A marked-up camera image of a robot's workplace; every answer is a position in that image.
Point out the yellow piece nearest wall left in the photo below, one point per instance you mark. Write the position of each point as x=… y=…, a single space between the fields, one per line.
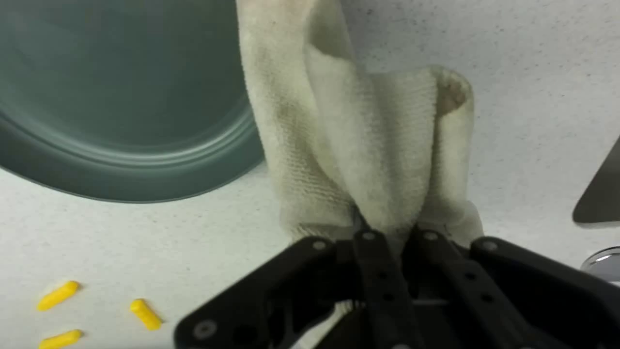
x=58 y=296

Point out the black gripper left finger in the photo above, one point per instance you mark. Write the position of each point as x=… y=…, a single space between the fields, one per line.
x=288 y=296

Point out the dark green plate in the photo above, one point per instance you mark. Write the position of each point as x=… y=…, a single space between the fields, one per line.
x=124 y=100

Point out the yellow piece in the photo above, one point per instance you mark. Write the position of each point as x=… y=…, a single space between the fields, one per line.
x=145 y=315
x=60 y=340

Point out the yellow piece right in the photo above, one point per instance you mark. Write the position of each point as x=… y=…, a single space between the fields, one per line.
x=60 y=340

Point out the yellow piece middle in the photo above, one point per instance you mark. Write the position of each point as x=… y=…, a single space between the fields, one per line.
x=145 y=315

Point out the checkered calibration board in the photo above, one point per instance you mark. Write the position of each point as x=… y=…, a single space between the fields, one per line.
x=600 y=199

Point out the cream white towel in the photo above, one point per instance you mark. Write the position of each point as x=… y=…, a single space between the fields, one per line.
x=348 y=148

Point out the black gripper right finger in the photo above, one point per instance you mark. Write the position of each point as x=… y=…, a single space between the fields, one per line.
x=507 y=298

